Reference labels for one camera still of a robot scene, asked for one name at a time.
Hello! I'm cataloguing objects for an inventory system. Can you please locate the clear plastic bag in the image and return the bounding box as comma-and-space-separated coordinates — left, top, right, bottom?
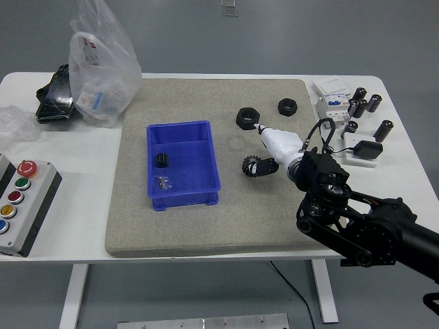
68, 0, 143, 128

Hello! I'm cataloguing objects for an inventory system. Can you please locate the white carton with red print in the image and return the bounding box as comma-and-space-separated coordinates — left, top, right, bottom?
73, 32, 101, 66

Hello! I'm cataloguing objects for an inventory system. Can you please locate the large black gear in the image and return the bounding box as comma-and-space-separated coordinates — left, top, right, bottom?
241, 154, 261, 178

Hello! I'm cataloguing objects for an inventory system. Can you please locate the silver metal plate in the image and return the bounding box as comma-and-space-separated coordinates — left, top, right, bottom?
117, 313, 289, 329

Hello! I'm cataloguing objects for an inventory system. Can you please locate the red emergency stop button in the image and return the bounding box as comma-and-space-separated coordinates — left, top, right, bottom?
16, 160, 38, 178

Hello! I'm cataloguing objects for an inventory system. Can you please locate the blue plastic box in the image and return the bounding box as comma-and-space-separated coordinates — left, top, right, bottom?
146, 119, 222, 212

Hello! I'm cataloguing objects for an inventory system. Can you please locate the crumpled clear plastic wrap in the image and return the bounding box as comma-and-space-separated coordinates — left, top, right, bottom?
0, 105, 41, 148

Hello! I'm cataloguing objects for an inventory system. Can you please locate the small black hex nut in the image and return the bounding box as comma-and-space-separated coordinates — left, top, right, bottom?
276, 97, 299, 117

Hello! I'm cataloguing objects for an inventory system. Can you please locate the grey enclosure box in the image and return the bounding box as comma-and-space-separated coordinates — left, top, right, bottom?
0, 153, 17, 203

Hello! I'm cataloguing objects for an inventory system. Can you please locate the black power adapter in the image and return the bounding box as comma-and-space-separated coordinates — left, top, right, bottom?
353, 140, 384, 160

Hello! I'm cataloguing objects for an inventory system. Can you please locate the large black hex nut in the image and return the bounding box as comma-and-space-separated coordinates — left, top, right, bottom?
235, 107, 261, 130

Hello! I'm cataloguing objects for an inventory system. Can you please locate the black floor cable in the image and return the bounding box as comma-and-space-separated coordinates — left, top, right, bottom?
269, 260, 316, 329

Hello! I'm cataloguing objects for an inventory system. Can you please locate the white circuit breaker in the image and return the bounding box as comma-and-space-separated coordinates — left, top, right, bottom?
315, 93, 351, 130

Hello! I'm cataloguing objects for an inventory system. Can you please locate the white table leg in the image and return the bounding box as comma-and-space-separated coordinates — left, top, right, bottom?
311, 259, 340, 324
58, 264, 91, 329

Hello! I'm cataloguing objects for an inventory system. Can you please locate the grey-brown mat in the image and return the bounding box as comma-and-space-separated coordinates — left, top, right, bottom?
104, 78, 344, 258

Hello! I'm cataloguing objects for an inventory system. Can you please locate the black wrapped device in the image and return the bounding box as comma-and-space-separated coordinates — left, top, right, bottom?
35, 64, 83, 125

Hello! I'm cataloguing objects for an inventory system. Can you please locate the grey push-button control box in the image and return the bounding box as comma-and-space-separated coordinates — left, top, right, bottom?
0, 160, 64, 258

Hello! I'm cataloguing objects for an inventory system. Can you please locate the white blue carton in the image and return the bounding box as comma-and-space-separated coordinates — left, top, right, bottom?
77, 85, 104, 113

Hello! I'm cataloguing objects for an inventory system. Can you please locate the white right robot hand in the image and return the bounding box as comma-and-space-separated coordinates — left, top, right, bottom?
242, 123, 305, 178

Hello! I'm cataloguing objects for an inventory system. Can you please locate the black adapter cord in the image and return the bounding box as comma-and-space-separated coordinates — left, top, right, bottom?
322, 135, 356, 157

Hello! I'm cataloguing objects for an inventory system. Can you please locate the white wall switch plate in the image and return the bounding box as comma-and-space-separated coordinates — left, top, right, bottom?
312, 77, 351, 97

